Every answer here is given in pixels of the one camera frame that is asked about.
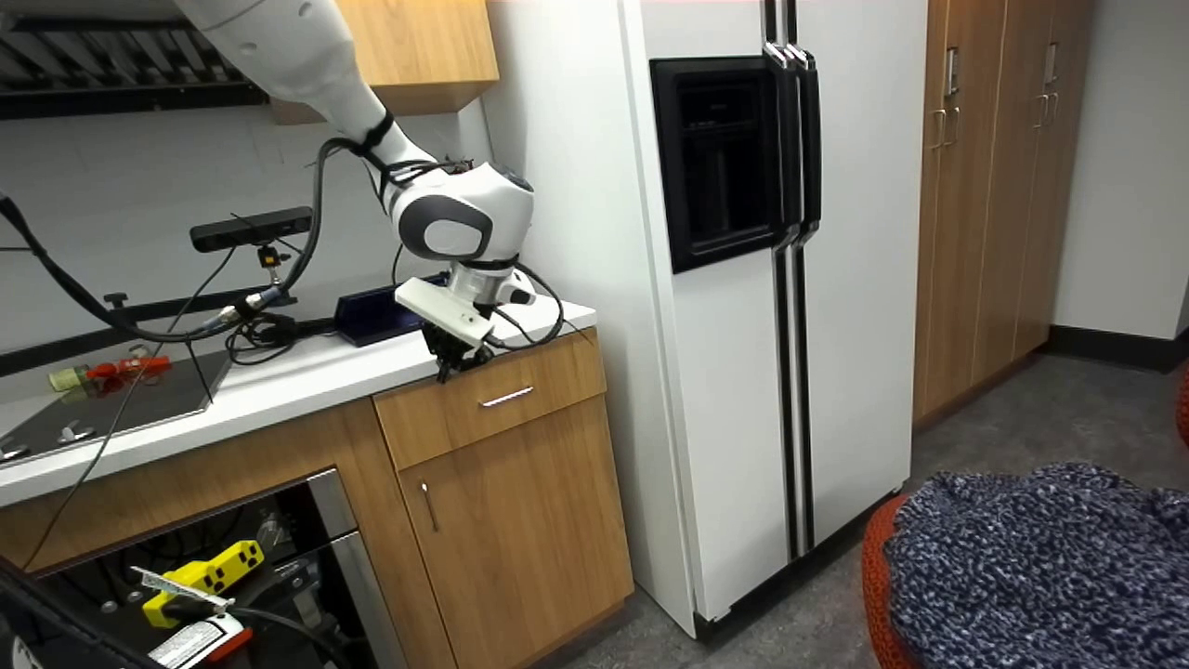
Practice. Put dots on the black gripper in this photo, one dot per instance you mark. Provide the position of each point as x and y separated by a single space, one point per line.
450 356

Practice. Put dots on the wooden drawer with white interior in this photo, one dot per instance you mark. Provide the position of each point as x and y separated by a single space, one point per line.
494 395

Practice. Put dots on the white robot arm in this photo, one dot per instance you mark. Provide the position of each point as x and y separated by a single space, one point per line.
311 61

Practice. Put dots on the dark blue box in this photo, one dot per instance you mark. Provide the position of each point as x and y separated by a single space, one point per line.
373 317

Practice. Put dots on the wooden lower cabinet door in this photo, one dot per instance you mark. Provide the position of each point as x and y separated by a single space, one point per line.
534 545

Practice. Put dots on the stainless steel panel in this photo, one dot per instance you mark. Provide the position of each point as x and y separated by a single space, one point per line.
353 569

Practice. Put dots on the white refrigerator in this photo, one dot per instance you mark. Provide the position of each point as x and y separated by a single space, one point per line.
746 375

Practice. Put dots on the wooden base cabinet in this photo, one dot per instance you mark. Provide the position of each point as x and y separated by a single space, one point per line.
186 478

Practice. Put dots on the black horizontal rod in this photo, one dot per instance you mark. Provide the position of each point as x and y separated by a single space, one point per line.
162 309

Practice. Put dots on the black refrigerator dispenser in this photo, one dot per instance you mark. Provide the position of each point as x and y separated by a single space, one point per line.
718 162

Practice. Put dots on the black mat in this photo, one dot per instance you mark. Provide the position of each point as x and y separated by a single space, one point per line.
125 411

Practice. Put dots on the red object with green tip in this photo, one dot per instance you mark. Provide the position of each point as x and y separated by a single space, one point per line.
116 375

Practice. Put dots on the yellow black tool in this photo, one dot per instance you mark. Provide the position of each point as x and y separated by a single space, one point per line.
199 579

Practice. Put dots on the white red tool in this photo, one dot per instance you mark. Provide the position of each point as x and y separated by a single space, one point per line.
199 642

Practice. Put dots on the black diagonal bar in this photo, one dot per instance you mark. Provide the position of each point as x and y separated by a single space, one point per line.
59 614

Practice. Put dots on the orange office chair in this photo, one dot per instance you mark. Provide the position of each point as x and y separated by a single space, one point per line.
883 582

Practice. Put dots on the tall wooden cabinet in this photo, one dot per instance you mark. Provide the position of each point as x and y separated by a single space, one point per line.
988 209

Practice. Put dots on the red rounded object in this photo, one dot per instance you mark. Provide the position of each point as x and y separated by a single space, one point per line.
1183 411

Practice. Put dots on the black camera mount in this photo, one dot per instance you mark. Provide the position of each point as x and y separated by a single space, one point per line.
270 265

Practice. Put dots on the black bar camera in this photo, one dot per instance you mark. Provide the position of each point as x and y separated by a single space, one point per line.
248 227

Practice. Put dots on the wooden wall cabinet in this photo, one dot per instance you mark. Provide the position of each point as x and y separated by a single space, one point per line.
433 50

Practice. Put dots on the black wall rack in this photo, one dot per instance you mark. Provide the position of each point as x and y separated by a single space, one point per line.
125 69

